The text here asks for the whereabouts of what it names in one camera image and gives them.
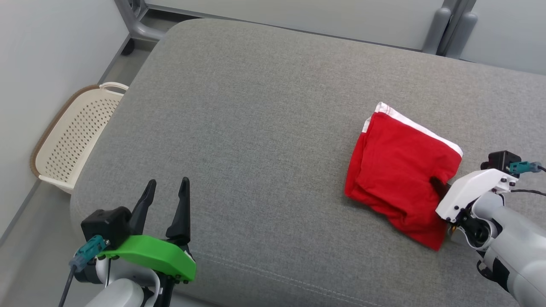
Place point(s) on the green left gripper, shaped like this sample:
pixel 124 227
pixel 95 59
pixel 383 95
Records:
pixel 158 256

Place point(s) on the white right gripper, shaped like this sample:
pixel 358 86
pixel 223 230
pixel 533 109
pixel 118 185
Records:
pixel 473 187

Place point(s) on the red shorts with white stripe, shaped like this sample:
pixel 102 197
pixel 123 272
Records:
pixel 401 157

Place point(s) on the cream perforated laundry basket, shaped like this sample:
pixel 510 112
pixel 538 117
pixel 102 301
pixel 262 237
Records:
pixel 72 140

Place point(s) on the grey fabric sofa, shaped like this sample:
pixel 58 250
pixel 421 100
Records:
pixel 256 128

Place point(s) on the black caster wheel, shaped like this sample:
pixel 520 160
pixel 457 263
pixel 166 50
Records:
pixel 127 47

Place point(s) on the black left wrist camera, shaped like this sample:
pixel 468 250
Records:
pixel 106 224

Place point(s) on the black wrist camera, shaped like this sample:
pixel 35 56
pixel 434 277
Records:
pixel 106 224
pixel 499 161

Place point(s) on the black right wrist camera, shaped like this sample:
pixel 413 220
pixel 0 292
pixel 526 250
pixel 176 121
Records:
pixel 499 161

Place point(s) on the grey partition post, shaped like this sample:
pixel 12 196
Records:
pixel 465 36
pixel 437 30

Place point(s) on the grey metal frame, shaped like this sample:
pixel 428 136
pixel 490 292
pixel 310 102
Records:
pixel 138 23

